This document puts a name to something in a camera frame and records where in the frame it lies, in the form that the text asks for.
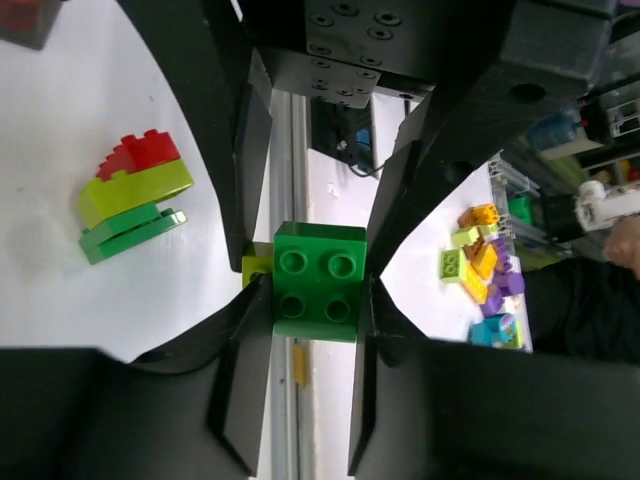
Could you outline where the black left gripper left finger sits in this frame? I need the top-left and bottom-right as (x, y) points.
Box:
(1, 1), (272, 479)

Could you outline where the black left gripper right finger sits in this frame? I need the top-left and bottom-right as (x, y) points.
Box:
(349, 1), (639, 479)

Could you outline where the lime round-stud lego brick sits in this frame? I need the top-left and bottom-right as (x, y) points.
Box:
(241, 242), (273, 288)

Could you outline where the green lego brick small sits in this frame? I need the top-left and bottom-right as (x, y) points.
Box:
(272, 221), (367, 343)

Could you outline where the green four-stud lego brick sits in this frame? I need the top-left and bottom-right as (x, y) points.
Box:
(78, 203), (187, 265)

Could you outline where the red lego brick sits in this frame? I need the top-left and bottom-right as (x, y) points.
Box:
(96, 129), (180, 181)

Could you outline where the pile of loose legos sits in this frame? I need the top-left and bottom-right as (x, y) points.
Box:
(439, 203), (528, 350)

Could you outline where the person's hand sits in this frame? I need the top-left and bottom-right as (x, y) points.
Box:
(604, 217), (640, 278)

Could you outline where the dark grey transparent container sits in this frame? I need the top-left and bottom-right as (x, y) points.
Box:
(0, 0), (63, 50)

